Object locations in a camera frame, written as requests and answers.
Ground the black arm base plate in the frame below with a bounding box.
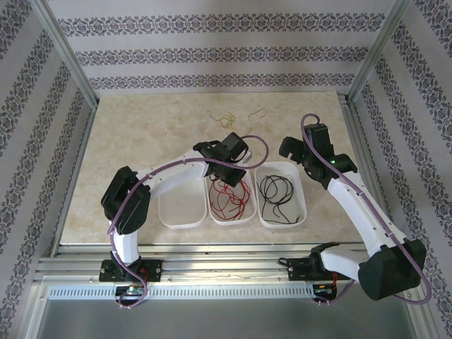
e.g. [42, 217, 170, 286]
[287, 257, 351, 283]
[100, 259, 163, 283]

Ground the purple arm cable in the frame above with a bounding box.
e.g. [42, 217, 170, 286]
[301, 113, 432, 307]
[107, 134, 271, 311]

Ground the white plastic tray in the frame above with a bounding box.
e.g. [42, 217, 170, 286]
[254, 161, 307, 230]
[204, 168, 258, 226]
[157, 174, 207, 230]

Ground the grey metal panel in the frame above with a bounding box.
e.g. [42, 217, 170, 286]
[35, 298, 417, 339]

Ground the thin black cable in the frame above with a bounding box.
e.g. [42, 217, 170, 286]
[261, 201, 305, 225]
[257, 175, 295, 206]

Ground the aluminium corner post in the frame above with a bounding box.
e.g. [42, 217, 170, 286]
[33, 0, 100, 109]
[347, 0, 412, 105]

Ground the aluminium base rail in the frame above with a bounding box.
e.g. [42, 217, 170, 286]
[35, 242, 415, 283]

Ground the aluminium side rail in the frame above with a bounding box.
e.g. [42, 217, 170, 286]
[337, 92, 402, 255]
[52, 102, 98, 257]

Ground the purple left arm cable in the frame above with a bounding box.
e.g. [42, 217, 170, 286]
[107, 134, 271, 311]

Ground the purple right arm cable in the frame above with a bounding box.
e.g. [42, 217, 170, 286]
[301, 113, 432, 307]

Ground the slotted white cable duct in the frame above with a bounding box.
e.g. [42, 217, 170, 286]
[47, 285, 315, 299]

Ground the thin yellow cable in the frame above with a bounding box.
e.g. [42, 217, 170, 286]
[207, 111, 238, 129]
[246, 107, 267, 132]

